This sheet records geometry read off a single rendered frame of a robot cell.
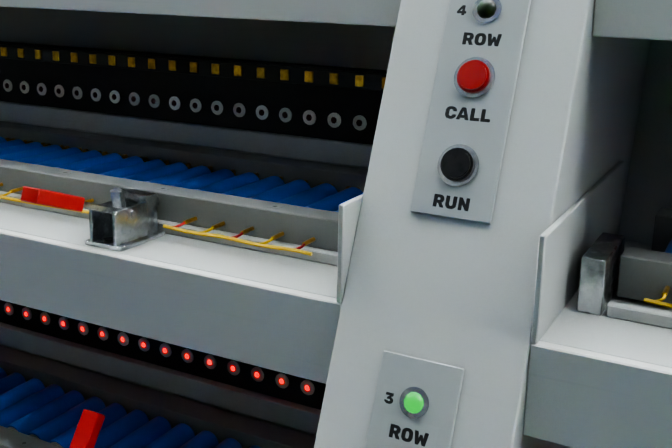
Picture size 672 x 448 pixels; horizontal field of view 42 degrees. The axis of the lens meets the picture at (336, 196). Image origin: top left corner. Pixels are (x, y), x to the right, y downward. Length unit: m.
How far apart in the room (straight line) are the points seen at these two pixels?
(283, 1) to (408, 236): 0.16
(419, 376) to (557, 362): 0.06
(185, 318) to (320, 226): 0.09
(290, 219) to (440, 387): 0.15
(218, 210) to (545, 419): 0.23
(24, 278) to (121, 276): 0.08
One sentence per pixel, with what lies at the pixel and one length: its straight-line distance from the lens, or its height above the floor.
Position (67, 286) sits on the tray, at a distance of 0.54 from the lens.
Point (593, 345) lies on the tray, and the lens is 0.41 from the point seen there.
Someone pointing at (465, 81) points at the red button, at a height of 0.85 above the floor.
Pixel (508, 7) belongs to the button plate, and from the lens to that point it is 0.43.
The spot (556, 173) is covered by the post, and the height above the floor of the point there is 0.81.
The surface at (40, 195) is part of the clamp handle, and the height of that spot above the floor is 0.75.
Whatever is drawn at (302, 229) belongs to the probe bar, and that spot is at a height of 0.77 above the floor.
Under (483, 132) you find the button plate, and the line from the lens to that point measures 0.42.
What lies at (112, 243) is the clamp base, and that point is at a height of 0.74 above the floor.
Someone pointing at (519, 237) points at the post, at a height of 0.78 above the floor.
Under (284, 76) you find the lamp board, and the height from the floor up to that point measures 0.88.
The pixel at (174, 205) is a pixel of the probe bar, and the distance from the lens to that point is 0.55.
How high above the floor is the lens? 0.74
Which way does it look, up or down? 5 degrees up
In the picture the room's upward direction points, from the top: 11 degrees clockwise
